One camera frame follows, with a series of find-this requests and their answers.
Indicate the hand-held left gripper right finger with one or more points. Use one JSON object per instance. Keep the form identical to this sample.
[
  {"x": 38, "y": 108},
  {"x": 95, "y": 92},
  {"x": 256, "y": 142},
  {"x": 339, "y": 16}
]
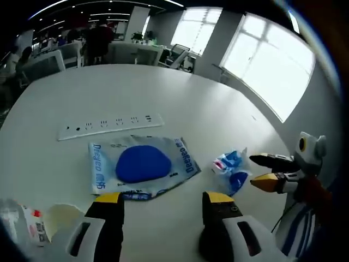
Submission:
[{"x": 215, "y": 218}]

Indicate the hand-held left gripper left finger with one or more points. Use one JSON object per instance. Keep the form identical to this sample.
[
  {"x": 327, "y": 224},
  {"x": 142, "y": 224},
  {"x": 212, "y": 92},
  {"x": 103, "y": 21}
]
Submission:
[{"x": 109, "y": 218}]

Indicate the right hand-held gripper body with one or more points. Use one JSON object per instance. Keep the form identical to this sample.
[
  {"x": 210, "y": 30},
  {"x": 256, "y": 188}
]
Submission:
[{"x": 310, "y": 152}]

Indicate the blue tissue packet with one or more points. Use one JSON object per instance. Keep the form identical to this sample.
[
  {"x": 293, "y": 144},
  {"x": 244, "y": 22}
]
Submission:
[{"x": 234, "y": 174}]

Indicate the white paper cup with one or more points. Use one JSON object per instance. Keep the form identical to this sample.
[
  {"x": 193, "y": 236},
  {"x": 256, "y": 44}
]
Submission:
[{"x": 64, "y": 215}]

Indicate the blue-white wet wipes pack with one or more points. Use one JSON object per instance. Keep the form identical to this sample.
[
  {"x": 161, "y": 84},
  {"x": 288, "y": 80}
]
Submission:
[{"x": 143, "y": 165}]

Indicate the clear plastic water bottle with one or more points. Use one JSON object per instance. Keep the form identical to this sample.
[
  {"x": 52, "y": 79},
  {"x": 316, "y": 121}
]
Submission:
[{"x": 24, "y": 223}]

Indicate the white round tabletop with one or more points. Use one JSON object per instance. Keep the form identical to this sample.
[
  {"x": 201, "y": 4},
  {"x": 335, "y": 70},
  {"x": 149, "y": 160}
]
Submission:
[{"x": 136, "y": 90}]

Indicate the person's right hand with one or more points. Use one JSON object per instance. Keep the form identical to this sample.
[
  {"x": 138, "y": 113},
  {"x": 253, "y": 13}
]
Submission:
[{"x": 316, "y": 193}]

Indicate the white power strip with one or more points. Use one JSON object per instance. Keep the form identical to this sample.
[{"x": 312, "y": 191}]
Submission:
[{"x": 109, "y": 127}]

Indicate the large bright window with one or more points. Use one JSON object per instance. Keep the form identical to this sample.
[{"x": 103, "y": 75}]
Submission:
[{"x": 270, "y": 68}]

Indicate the black office chair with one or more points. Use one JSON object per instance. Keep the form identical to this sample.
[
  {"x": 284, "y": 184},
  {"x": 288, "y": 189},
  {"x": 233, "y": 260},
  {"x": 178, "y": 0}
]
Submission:
[{"x": 178, "y": 56}]

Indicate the narrow bright window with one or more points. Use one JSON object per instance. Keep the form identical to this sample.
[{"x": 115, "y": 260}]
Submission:
[{"x": 195, "y": 30}]

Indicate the white mesh office chair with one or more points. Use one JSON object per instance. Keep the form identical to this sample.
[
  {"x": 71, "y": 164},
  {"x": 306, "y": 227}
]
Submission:
[
  {"x": 71, "y": 54},
  {"x": 45, "y": 64}
]

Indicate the green potted plant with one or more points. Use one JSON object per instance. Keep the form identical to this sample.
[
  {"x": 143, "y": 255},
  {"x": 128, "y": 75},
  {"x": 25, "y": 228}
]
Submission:
[{"x": 137, "y": 36}]

